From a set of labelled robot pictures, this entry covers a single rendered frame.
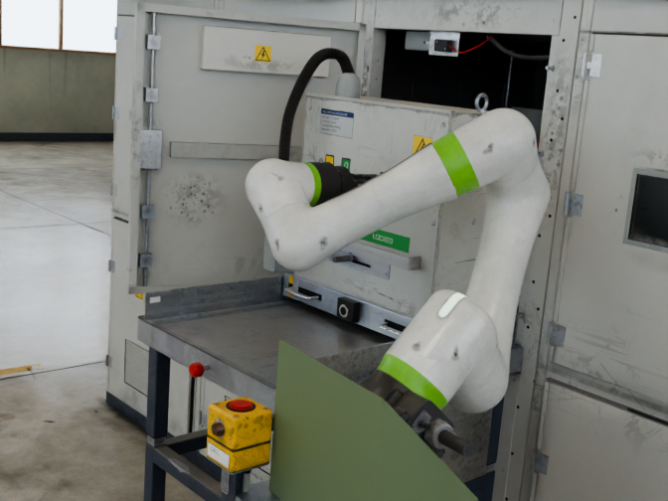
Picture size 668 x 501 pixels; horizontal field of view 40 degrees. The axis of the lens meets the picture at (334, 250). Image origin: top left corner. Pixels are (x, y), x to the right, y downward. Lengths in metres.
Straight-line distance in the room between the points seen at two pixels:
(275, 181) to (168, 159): 0.73
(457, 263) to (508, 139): 0.46
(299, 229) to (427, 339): 0.37
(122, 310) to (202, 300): 1.48
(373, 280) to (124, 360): 1.80
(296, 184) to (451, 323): 0.46
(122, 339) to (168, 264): 1.31
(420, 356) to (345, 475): 0.22
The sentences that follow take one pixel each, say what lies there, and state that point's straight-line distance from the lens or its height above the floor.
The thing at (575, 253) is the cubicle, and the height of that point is 1.10.
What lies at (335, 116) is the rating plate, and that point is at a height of 1.35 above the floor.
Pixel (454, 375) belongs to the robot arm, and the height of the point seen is 1.00.
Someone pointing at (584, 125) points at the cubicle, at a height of 1.38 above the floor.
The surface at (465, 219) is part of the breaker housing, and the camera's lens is 2.06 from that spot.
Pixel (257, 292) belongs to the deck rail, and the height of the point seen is 0.88.
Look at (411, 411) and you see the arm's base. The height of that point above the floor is 0.97.
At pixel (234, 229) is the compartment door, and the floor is 1.01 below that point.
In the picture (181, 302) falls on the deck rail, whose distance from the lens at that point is 2.25.
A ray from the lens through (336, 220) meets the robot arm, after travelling 1.70.
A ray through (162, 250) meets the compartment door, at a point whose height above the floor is 0.95.
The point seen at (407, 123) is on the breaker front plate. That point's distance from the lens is 2.06.
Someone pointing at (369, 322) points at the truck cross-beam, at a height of 0.88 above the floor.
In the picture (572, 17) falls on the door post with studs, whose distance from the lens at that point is 2.13.
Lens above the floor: 1.49
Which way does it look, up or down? 12 degrees down
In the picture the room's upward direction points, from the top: 4 degrees clockwise
